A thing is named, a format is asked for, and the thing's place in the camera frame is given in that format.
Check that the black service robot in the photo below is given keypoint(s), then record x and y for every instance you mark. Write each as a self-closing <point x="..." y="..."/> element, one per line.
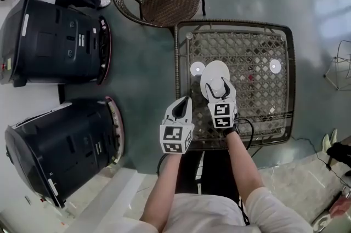
<point x="68" y="144"/>
<point x="52" y="40"/>

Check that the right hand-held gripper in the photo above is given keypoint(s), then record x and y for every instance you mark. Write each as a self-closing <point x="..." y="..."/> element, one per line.
<point x="222" y="115"/>

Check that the white round plate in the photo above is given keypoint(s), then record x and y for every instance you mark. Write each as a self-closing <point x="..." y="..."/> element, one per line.
<point x="215" y="68"/>

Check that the person's left forearm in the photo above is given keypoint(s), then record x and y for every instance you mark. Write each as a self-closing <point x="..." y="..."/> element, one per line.
<point x="164" y="188"/>

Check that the wicker glass-top table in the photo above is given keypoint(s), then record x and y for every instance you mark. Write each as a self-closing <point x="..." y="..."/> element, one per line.
<point x="252" y="45"/>

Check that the person's white shirt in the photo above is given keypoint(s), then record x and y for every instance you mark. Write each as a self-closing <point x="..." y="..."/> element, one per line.
<point x="200" y="215"/>

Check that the person's right forearm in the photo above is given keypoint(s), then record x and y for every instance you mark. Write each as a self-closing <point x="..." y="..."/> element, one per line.
<point x="242" y="163"/>

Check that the white round side table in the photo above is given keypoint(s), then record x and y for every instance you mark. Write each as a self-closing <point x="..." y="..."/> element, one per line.
<point x="340" y="67"/>

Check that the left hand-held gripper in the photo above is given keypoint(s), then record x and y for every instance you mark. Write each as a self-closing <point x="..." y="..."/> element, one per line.
<point x="175" y="137"/>

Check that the person's black trousers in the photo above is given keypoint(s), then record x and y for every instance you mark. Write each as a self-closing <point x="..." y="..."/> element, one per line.
<point x="214" y="171"/>

